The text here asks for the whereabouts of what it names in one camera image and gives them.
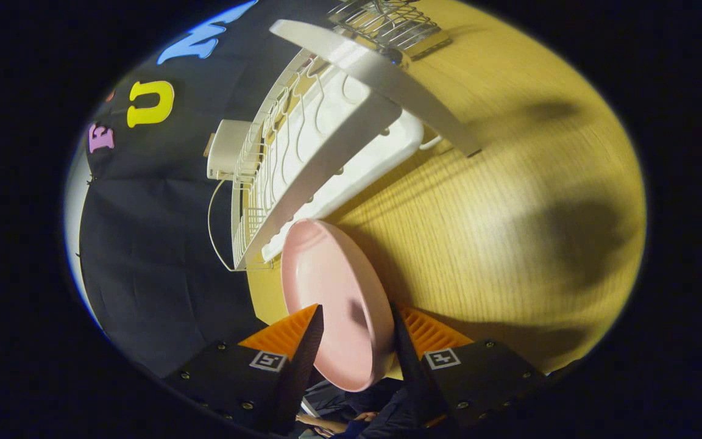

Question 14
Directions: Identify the pink plate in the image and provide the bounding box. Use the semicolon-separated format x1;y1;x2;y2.
281;219;395;392

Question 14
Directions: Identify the white wire dish rack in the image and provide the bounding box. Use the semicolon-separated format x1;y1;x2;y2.
207;20;483;272

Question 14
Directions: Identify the black backdrop cloth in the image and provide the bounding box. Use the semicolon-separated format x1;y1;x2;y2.
77;0;339;379

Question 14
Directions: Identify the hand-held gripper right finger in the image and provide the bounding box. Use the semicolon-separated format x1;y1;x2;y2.
391;303;547;430

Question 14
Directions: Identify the white drip tray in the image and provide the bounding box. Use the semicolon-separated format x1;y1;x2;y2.
261;64;426;263

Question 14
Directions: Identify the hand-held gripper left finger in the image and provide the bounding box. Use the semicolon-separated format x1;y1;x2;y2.
165;304;325;435

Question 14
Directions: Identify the white toaster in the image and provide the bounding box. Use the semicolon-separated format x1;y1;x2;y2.
207;119;253;181

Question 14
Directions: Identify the metal wire basket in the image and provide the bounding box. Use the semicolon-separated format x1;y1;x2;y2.
327;0;452;62

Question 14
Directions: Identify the person's dark clothing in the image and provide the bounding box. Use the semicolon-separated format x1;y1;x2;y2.
302;378;431;439

